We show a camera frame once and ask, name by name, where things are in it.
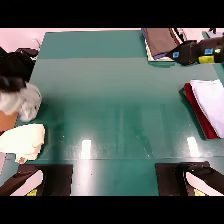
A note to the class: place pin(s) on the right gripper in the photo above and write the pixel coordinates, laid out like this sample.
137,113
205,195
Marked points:
189,53

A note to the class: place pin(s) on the pale grey shirt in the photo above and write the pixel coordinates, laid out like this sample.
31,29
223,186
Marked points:
28,100

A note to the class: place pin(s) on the blue garment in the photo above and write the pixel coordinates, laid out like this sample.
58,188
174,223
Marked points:
159,56

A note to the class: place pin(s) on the brown garment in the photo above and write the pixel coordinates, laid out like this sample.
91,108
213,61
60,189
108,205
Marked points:
160,40

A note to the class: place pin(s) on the white garment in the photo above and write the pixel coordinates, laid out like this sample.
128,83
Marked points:
211,100

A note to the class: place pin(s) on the red garment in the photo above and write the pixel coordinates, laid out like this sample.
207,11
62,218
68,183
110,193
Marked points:
196,108

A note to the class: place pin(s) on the black garment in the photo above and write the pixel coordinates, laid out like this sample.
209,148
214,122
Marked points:
15,66

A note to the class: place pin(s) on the cream garment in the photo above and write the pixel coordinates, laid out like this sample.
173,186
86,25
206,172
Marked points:
23,140

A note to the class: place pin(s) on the orange garment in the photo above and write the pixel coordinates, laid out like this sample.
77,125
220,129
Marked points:
6,121

